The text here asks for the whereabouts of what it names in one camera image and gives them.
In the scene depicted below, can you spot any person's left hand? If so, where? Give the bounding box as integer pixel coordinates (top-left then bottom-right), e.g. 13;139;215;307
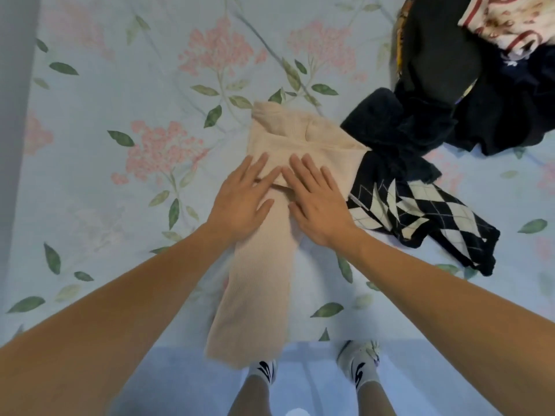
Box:
207;153;283;246

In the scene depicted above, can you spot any person's right hand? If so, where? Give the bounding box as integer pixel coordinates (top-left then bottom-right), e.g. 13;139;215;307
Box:
282;153;360;254

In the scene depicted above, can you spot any beige knit garment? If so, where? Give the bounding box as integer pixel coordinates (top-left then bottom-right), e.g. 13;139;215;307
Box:
204;101;370;371

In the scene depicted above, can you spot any person's left forearm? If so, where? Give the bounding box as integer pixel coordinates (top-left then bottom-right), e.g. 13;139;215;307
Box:
0;223;256;416

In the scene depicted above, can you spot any person's right forearm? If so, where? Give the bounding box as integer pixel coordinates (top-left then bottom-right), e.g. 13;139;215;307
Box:
327;231;555;416

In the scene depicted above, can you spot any dark navy fuzzy garment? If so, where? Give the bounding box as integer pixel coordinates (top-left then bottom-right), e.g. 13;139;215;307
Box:
340;88;458;183

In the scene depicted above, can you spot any black white argyle garment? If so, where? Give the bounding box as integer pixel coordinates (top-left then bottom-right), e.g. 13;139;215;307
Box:
346;151;501;276

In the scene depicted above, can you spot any floral light blue bedsheet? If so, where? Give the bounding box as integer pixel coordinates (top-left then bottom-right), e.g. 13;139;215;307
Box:
0;0;555;345

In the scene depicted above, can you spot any white sock with black print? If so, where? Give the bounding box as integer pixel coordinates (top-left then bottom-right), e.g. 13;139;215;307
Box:
248;359;278;386
337;340;382;389

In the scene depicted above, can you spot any yellow patterned cloth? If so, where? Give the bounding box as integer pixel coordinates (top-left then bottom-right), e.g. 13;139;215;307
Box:
394;0;412;78

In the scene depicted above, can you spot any navy blue garment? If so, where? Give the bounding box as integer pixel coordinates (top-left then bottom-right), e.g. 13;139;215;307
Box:
446;49;555;157

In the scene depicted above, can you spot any person's left leg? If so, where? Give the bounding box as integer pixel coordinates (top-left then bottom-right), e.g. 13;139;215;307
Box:
227;373;273;416

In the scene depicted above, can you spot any person's leg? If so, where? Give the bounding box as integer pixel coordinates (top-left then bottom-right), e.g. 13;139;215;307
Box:
227;373;273;416
356;379;402;416

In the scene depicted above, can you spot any person's right leg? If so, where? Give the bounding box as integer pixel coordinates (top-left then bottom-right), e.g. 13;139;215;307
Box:
356;379;402;416

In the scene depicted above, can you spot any white red patterned garment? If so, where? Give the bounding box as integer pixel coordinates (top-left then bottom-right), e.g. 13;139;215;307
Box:
457;0;555;62

